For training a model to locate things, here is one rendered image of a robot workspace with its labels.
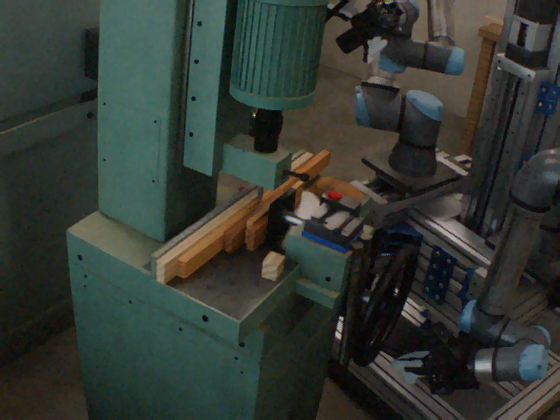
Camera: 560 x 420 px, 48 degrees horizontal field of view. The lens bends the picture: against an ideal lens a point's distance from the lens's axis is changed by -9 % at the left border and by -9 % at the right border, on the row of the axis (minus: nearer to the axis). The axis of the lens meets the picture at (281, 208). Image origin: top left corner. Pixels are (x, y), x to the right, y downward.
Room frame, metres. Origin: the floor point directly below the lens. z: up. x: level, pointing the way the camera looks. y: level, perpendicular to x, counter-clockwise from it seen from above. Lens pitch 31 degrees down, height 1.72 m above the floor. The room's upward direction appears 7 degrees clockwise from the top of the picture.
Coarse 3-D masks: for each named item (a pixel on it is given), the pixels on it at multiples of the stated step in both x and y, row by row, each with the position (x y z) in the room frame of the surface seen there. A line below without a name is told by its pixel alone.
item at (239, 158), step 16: (224, 144) 1.31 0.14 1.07; (240, 144) 1.31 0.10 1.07; (224, 160) 1.31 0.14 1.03; (240, 160) 1.29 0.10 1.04; (256, 160) 1.27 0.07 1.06; (272, 160) 1.26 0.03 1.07; (288, 160) 1.30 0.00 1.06; (240, 176) 1.29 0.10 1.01; (256, 176) 1.27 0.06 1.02; (272, 176) 1.25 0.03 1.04; (288, 176) 1.30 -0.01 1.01
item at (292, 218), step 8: (288, 192) 1.27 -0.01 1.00; (280, 200) 1.23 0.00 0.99; (288, 200) 1.25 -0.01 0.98; (272, 208) 1.21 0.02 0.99; (280, 208) 1.23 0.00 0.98; (288, 208) 1.26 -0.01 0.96; (272, 216) 1.21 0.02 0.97; (280, 216) 1.23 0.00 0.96; (288, 216) 1.23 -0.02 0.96; (296, 216) 1.23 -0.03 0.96; (272, 224) 1.21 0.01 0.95; (280, 224) 1.23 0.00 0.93; (288, 224) 1.27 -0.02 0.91; (296, 224) 1.22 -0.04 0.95; (272, 232) 1.21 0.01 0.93; (280, 232) 1.24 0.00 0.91
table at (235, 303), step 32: (224, 256) 1.14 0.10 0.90; (256, 256) 1.15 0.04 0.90; (160, 288) 1.02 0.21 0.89; (192, 288) 1.02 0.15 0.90; (224, 288) 1.03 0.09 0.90; (256, 288) 1.05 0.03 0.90; (288, 288) 1.11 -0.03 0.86; (320, 288) 1.11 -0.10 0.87; (192, 320) 0.99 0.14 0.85; (224, 320) 0.95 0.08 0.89; (256, 320) 1.00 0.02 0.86
